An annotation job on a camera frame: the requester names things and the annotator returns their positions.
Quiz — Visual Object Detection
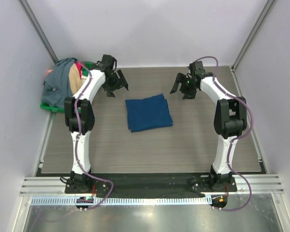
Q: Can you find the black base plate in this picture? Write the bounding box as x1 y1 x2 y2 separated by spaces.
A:
60 173 237 199

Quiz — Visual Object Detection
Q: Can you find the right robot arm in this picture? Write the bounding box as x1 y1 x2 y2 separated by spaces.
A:
171 61 247 192

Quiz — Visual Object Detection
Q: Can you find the blue t shirt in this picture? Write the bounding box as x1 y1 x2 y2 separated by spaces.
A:
125 94 173 132

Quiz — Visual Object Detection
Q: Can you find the left frame post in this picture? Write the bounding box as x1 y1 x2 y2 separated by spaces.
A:
18 0 58 63

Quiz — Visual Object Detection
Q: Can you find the grey t shirt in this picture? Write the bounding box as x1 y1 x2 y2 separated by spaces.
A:
42 58 76 108

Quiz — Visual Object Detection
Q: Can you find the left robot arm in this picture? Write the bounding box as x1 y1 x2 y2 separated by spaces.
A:
62 55 129 193

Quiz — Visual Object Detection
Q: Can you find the green plastic bin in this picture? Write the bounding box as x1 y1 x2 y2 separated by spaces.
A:
40 60 93 113

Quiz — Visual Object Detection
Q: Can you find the tan beige t shirt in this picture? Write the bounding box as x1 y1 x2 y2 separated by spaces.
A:
69 63 83 95

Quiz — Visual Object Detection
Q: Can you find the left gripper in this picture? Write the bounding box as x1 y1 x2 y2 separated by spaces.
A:
103 70 129 98

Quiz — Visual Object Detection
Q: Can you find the pink red t shirt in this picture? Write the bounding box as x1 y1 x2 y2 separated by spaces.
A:
75 61 86 77

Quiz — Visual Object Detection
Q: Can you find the aluminium rail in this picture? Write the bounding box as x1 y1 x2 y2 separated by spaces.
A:
20 174 284 196

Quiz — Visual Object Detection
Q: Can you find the frame post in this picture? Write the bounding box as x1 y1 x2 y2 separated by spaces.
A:
231 0 276 72
18 0 58 63

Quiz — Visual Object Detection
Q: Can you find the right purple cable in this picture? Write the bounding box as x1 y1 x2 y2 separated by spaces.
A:
194 56 254 213

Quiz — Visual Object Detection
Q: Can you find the slotted cable duct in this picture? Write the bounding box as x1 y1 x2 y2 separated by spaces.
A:
31 196 212 206

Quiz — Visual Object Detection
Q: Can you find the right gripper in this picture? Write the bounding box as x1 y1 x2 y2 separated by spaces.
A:
170 72 197 100

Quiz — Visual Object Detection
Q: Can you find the right frame post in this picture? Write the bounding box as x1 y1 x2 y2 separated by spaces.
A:
231 0 276 72

